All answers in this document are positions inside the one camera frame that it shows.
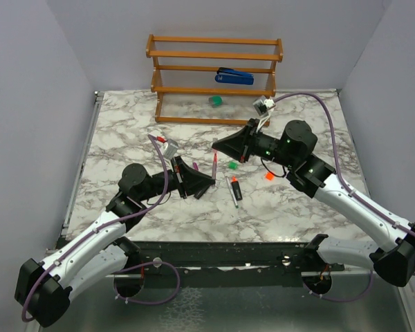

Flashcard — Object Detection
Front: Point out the black green highlighter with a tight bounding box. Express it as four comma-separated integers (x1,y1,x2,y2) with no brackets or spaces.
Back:
194,186,210,200

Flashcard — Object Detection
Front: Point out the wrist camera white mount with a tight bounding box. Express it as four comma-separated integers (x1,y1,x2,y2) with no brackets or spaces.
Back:
252,96,276,131
157,136,178,160

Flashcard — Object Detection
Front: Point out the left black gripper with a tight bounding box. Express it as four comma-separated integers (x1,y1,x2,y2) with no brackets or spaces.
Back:
138,156,216,202

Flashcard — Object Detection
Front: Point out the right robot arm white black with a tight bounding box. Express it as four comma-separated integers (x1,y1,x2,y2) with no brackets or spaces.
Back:
212,119,415,287

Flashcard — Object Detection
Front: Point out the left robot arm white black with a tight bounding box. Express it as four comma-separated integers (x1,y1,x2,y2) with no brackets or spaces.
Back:
15,156,215,327

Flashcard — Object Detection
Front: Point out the blue stapler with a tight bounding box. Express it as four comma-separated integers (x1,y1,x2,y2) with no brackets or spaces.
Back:
214,67,254,86

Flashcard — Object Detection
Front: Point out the thin white green pen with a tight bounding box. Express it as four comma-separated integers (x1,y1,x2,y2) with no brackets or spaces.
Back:
225,176,239,209

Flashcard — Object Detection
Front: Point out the green tape dispenser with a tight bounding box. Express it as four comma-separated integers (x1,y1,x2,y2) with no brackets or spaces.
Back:
208,95,223,107

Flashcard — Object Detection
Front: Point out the wooden shelf rack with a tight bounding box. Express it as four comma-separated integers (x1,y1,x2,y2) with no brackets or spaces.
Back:
145,34,284,125

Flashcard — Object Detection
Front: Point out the black mounting base rail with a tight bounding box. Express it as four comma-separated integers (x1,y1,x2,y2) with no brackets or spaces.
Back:
109,239,344,294

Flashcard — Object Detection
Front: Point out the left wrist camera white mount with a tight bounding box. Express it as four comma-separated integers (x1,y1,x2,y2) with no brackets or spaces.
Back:
157,136,178,160

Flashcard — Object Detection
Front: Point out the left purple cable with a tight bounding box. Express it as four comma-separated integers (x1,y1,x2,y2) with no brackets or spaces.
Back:
21,133,172,324

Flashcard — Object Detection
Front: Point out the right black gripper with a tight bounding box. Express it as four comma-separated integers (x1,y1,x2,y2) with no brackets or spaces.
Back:
213,118,297,169

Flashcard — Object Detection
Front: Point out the pink highlighter pen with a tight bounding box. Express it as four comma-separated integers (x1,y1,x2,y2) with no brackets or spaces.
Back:
212,150,218,180

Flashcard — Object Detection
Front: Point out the orange highlighter cap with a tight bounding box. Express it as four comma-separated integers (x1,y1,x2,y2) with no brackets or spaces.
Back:
266,173,275,181

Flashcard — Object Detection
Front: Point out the green highlighter cap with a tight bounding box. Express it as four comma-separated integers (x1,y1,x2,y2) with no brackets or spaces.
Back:
228,162,238,169

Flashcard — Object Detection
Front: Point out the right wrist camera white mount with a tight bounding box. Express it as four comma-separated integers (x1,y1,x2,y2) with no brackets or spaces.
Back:
252,96,276,131

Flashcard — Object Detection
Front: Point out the black orange highlighter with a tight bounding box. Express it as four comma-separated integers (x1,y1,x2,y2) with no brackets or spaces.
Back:
230,176,243,201

